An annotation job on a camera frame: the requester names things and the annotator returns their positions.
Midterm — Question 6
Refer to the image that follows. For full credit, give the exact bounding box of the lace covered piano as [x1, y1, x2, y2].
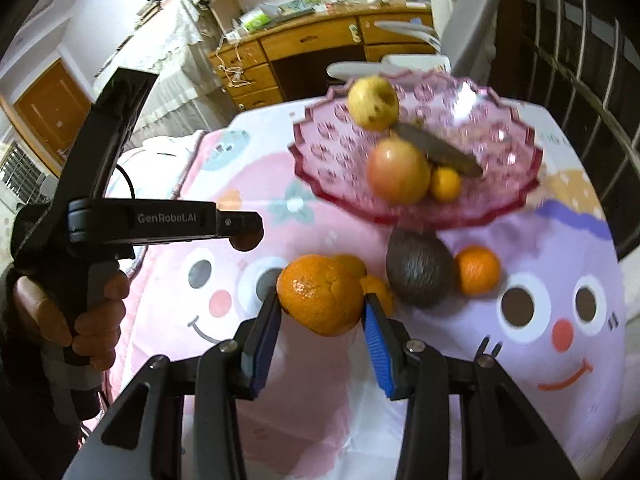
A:
[92, 0, 236, 136]

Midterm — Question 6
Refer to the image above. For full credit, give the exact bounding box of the red apple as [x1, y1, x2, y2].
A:
[366, 139, 432, 206]

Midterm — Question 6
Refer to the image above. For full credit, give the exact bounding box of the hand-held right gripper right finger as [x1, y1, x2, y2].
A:
[363, 292, 581, 480]

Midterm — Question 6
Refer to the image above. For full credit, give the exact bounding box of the dark avocado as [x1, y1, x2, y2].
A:
[385, 227, 456, 308]

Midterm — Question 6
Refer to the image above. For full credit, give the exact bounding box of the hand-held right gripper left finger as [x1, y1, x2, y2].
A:
[62, 287, 283, 480]

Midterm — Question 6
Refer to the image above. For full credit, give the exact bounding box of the cartoon printed tablecloth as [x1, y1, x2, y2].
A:
[107, 95, 626, 480]

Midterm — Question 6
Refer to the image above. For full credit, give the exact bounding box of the yellow pear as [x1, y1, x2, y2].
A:
[347, 75, 401, 131]

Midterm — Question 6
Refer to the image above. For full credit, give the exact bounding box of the white charging cable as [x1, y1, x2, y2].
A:
[215, 35, 251, 91]

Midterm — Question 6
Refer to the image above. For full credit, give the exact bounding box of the wooden door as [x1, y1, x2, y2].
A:
[12, 57, 93, 176]

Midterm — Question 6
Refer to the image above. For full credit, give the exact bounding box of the floral fleece blanket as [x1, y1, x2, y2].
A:
[117, 132, 201, 271]

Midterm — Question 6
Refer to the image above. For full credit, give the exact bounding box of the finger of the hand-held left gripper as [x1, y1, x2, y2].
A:
[216, 211, 265, 243]

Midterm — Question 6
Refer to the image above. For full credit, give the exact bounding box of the pink plastic fruit bowl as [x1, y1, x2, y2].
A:
[287, 71, 546, 231]

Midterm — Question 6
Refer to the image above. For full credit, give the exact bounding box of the black cable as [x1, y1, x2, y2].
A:
[116, 164, 136, 201]

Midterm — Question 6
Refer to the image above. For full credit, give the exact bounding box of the person's left hand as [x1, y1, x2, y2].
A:
[12, 270, 130, 372]

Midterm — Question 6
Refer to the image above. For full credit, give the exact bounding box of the grey office chair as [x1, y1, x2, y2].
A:
[325, 0, 518, 91]

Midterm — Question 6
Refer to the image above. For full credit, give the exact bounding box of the small barred window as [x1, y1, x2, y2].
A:
[0, 142, 46, 201]

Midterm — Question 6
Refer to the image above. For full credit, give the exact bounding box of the wooden desk with drawers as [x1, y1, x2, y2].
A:
[207, 2, 436, 111]

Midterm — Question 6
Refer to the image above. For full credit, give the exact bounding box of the dark overripe banana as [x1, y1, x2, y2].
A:
[392, 122, 485, 178]

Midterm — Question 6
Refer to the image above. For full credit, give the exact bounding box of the dark red lychee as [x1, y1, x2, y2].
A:
[229, 230, 263, 252]

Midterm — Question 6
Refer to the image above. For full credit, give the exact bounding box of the green packet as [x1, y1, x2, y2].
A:
[240, 10, 273, 30]

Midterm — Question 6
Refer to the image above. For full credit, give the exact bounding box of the small orange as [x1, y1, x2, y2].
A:
[359, 275, 397, 317]
[276, 255, 365, 337]
[454, 245, 502, 296]
[430, 166, 462, 203]
[332, 254, 368, 281]

